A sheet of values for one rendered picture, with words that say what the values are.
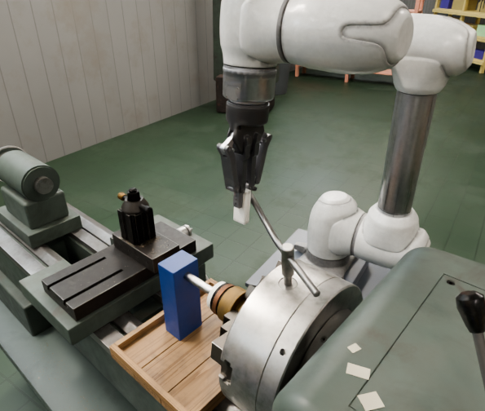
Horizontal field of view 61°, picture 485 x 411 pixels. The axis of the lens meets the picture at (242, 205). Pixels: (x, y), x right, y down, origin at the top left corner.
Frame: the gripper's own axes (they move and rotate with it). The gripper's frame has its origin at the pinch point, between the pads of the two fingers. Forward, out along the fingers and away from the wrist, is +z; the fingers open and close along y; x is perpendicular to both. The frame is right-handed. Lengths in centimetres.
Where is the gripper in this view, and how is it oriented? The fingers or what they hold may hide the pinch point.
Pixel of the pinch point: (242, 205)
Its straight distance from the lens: 79.5
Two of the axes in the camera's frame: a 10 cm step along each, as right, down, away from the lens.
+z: -0.5, 9.0, 4.3
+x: 7.5, 3.2, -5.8
